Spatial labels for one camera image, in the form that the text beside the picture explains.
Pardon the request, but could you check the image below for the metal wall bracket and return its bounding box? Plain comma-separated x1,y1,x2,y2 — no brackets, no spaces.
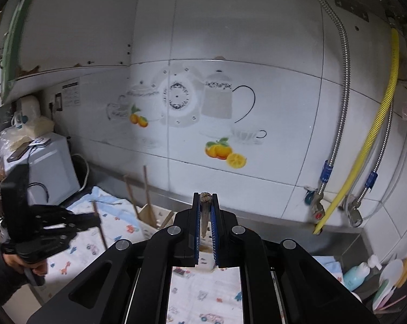
333,0,370,21

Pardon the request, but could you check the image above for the white microwave oven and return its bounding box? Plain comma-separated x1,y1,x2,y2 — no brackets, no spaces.
25,131,82,207

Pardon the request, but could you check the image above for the yellow corrugated hose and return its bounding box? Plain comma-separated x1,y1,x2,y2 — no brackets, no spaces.
312,27,401,236

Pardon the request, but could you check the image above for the person's left forearm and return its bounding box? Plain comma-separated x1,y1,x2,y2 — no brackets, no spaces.
0,246,31,307

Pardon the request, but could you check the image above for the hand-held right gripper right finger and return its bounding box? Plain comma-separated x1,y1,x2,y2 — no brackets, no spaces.
208,193,380,324

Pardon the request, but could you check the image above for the blue and white bottle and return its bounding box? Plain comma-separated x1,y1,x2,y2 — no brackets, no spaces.
343,254,382,292

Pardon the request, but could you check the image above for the clear plastic bag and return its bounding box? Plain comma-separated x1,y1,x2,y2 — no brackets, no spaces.
0,126,33,163

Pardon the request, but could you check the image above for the braided metal hose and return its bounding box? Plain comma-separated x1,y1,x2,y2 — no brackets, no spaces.
347,103,394,211
309,0,352,210

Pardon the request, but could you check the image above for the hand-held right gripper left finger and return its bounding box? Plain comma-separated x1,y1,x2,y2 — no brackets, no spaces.
26,192,202,324

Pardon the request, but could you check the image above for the brown wooden chopstick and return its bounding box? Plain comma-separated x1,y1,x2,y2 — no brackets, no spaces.
91,200,108,249
157,211,176,231
142,165,154,210
123,174,141,219
199,192,212,272

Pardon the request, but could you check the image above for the green wall cabinet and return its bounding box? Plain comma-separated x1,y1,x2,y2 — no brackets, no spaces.
0,0,135,106

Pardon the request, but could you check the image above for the white wall label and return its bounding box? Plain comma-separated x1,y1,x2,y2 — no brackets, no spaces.
62,80,80,107

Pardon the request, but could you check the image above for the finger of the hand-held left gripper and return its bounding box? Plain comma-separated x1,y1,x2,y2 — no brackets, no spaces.
38,227,79,254
30,204,102,227

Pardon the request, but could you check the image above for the printed cartoon blanket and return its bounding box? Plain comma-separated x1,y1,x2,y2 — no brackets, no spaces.
43,185,343,324

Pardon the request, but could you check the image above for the metal water valve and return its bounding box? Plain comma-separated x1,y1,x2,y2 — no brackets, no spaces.
304,188,326,225
346,202,364,229

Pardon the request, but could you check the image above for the person's left hand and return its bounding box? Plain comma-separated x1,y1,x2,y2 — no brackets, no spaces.
2,253,49,277

